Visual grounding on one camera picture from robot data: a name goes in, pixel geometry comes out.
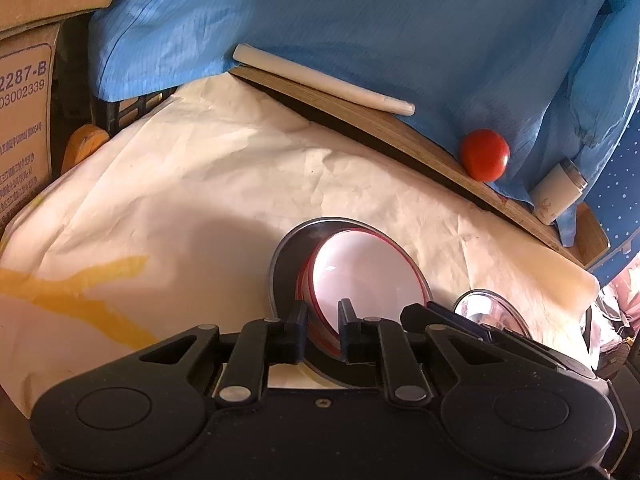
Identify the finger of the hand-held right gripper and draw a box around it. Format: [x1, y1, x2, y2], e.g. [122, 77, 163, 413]
[400, 302, 598, 382]

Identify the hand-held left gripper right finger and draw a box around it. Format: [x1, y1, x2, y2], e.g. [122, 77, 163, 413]
[337, 299, 506, 405]

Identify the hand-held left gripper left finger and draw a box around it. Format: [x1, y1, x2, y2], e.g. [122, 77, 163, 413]
[137, 300, 310, 407]

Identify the stainless steel bowl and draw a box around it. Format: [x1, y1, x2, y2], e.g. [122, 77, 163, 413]
[452, 289, 532, 341]

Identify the white bowl red rim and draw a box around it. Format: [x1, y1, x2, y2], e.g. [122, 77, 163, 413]
[299, 255, 346, 361]
[312, 232, 429, 357]

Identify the stainless steel plate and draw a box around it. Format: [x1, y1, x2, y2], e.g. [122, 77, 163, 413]
[267, 217, 436, 388]

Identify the pale crumpled plastic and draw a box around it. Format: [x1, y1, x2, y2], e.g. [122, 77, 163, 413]
[582, 270, 640, 361]

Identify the white cylindrical cup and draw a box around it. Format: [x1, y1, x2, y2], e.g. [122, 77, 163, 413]
[530, 157, 589, 226]

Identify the cream table cloth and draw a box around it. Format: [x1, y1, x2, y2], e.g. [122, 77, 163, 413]
[0, 72, 601, 418]

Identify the red tomato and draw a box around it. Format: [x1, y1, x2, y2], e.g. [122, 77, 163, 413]
[460, 129, 511, 182]

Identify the wooden cutting board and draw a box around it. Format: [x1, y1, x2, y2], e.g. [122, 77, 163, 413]
[229, 65, 612, 268]

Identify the blue dotted cloth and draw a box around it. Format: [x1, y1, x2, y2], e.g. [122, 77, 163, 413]
[585, 125, 640, 286]

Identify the beige rolling pin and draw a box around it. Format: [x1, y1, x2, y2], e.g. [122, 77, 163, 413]
[232, 44, 417, 117]

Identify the black plastic crate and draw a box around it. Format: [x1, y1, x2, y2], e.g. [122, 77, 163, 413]
[60, 15, 177, 137]

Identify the orange object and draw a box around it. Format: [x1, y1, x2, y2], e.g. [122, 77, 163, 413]
[62, 125, 111, 177]

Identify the blue striped garment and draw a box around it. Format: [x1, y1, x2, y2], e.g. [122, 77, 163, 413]
[89, 0, 640, 248]

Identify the small cardboard box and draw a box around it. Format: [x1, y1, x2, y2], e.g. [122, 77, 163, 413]
[0, 25, 62, 228]

